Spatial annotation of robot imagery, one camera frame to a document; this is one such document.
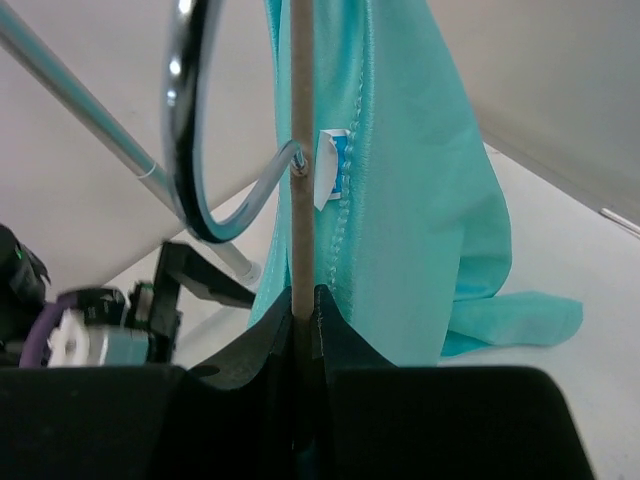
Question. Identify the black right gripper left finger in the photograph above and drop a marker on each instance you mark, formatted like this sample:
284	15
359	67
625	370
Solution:
230	417

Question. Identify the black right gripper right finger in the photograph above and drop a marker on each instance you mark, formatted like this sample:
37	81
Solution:
380	421

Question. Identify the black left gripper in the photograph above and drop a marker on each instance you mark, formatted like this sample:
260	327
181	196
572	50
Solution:
27	318

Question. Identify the teal t shirt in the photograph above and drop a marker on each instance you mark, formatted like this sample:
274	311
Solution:
418	246

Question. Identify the taupe hanger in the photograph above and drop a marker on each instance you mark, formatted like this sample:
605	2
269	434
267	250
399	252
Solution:
191	41

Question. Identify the white metal clothes rack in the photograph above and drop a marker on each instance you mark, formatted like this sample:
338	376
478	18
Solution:
78	184

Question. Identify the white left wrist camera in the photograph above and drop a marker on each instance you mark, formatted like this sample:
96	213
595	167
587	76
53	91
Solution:
93	331

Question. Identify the aluminium rail right side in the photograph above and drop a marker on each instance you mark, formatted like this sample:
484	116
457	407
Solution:
621	221

